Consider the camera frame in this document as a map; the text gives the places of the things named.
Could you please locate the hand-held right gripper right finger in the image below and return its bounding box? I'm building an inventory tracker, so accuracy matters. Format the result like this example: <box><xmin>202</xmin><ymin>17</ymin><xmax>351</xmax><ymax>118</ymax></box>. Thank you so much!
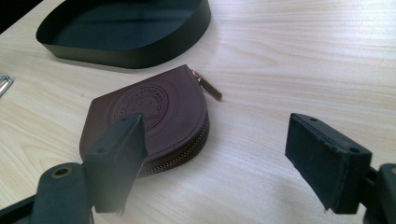
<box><xmin>284</xmin><ymin>112</ymin><xmax>373</xmax><ymax>216</ymax></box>

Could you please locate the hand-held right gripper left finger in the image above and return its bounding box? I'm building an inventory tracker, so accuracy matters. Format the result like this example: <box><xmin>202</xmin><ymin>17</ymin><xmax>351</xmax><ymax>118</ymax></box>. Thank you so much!
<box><xmin>82</xmin><ymin>113</ymin><xmax>149</xmax><ymax>216</ymax></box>

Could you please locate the black tray with hook rack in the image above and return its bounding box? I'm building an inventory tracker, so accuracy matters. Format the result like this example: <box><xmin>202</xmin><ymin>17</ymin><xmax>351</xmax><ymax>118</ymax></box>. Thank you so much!
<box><xmin>35</xmin><ymin>0</ymin><xmax>213</xmax><ymax>69</ymax></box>

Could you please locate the silver key ring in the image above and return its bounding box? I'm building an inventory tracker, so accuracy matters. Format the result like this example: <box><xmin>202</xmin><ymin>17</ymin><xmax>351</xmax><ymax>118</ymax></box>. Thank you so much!
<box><xmin>0</xmin><ymin>75</ymin><xmax>14</xmax><ymax>98</ymax></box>

